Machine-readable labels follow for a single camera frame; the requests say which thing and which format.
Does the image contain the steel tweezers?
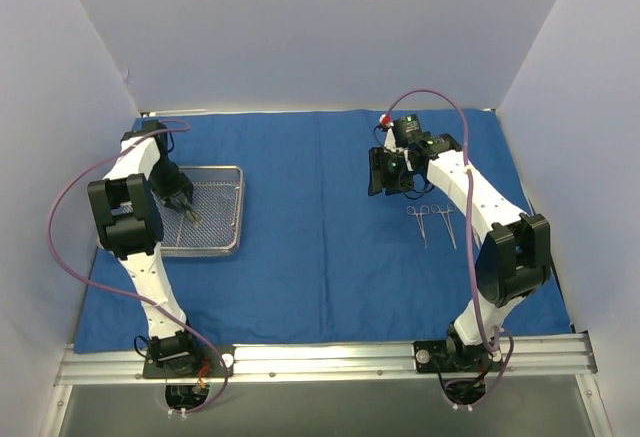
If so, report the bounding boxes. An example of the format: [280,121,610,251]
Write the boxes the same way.
[185,210,201,228]

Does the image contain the aluminium front rail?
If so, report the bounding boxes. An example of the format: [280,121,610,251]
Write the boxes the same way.
[56,334,597,386]

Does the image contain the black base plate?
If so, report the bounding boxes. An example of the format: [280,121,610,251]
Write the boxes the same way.
[142,345,236,379]
[412,339,502,374]

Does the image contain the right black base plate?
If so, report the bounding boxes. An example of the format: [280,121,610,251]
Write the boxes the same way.
[412,339,502,374]

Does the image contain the steel forceps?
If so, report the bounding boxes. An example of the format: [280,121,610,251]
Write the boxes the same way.
[430,202,457,250]
[406,205,430,249]

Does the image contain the wire mesh instrument tray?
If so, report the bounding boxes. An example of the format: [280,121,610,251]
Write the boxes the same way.
[158,166,245,258]

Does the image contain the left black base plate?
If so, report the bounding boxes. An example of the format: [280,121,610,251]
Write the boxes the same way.
[142,345,236,379]

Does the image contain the blue surgical wrap cloth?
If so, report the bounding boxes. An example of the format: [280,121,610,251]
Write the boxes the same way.
[73,108,573,354]

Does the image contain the thin black wire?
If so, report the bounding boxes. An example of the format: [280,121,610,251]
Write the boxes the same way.
[399,171,436,197]

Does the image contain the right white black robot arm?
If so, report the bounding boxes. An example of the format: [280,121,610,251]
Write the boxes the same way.
[368,134,551,370]

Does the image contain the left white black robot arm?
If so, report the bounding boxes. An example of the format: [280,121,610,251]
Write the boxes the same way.
[87,120,202,376]

